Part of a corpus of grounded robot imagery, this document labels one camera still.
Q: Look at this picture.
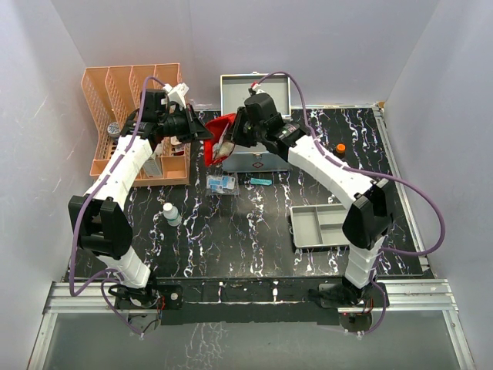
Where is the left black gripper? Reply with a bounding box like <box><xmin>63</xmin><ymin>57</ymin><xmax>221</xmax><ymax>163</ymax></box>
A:
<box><xmin>159</xmin><ymin>104</ymin><xmax>214</xmax><ymax>144</ymax></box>

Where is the red first aid pouch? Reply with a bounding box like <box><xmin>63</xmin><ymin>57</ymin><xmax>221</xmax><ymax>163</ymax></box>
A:
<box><xmin>203</xmin><ymin>113</ymin><xmax>236</xmax><ymax>167</ymax></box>

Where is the small teal sachet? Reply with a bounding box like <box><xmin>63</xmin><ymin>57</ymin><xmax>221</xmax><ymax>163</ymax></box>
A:
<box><xmin>250</xmin><ymin>178</ymin><xmax>273</xmax><ymax>186</ymax></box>

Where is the cotton swab packet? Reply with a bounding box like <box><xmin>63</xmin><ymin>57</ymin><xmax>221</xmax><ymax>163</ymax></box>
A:
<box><xmin>213</xmin><ymin>141</ymin><xmax>235</xmax><ymax>160</ymax></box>

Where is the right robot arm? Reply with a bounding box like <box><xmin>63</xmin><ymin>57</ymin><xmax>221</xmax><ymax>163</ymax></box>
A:
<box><xmin>230</xmin><ymin>92</ymin><xmax>394</xmax><ymax>306</ymax></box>

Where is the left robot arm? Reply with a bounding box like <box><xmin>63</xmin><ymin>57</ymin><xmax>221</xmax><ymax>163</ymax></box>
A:
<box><xmin>68</xmin><ymin>82</ymin><xmax>212</xmax><ymax>308</ymax></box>

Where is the silver metal medicine case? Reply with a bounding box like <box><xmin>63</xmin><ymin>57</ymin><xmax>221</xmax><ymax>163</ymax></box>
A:
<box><xmin>220</xmin><ymin>72</ymin><xmax>291</xmax><ymax>173</ymax></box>

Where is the white oval card package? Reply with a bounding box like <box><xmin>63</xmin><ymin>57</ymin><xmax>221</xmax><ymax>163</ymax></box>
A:
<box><xmin>171</xmin><ymin>143</ymin><xmax>186</xmax><ymax>156</ymax></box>

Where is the blue bandage packet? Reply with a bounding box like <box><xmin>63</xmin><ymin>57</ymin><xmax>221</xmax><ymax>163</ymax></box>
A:
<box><xmin>206</xmin><ymin>174</ymin><xmax>240</xmax><ymax>196</ymax></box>

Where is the grey stationery box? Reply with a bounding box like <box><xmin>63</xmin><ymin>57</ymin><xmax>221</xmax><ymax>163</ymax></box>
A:
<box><xmin>143</xmin><ymin>154</ymin><xmax>163</xmax><ymax>178</ymax></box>

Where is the round blue white tin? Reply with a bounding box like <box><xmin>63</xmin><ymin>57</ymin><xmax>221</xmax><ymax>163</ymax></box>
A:
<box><xmin>106</xmin><ymin>122</ymin><xmax>120</xmax><ymax>140</ymax></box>

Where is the clear bottle white cap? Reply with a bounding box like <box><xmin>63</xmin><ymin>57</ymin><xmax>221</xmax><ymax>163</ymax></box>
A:
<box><xmin>163</xmin><ymin>203</ymin><xmax>182</xmax><ymax>227</ymax></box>

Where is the orange plastic file organizer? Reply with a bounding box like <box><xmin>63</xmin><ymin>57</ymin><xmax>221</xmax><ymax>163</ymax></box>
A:
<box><xmin>81</xmin><ymin>63</ymin><xmax>190</xmax><ymax>187</ymax></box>

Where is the brown bottle orange cap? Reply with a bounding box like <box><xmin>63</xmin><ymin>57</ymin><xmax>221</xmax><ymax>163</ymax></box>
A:
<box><xmin>334</xmin><ymin>143</ymin><xmax>346</xmax><ymax>159</ymax></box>

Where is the grey plastic tray insert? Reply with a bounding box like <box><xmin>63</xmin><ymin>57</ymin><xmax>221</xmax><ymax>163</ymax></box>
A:
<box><xmin>290</xmin><ymin>203</ymin><xmax>349</xmax><ymax>250</ymax></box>

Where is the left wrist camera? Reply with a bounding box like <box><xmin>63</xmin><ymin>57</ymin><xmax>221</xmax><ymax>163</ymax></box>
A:
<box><xmin>163</xmin><ymin>82</ymin><xmax>189</xmax><ymax>108</ymax></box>

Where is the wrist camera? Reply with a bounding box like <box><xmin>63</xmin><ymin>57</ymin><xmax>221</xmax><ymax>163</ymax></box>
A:
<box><xmin>248</xmin><ymin>82</ymin><xmax>265</xmax><ymax>96</ymax></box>
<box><xmin>163</xmin><ymin>82</ymin><xmax>189</xmax><ymax>108</ymax></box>

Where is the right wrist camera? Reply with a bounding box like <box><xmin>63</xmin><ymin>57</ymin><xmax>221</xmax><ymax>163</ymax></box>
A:
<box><xmin>248</xmin><ymin>82</ymin><xmax>265</xmax><ymax>96</ymax></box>

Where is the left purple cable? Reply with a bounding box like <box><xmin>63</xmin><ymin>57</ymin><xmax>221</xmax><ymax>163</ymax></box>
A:
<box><xmin>69</xmin><ymin>75</ymin><xmax>170</xmax><ymax>340</ymax></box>

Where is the purple cable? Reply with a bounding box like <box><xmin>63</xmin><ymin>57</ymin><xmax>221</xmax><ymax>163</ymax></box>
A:
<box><xmin>253</xmin><ymin>70</ymin><xmax>446</xmax><ymax>338</ymax></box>
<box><xmin>69</xmin><ymin>75</ymin><xmax>170</xmax><ymax>340</ymax></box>

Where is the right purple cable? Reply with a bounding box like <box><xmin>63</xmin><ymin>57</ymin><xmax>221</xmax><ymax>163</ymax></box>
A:
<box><xmin>253</xmin><ymin>70</ymin><xmax>446</xmax><ymax>338</ymax></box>

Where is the aluminium frame rail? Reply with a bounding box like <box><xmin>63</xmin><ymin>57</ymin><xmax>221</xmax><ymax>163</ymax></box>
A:
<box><xmin>29</xmin><ymin>278</ymin><xmax>475</xmax><ymax>369</ymax></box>

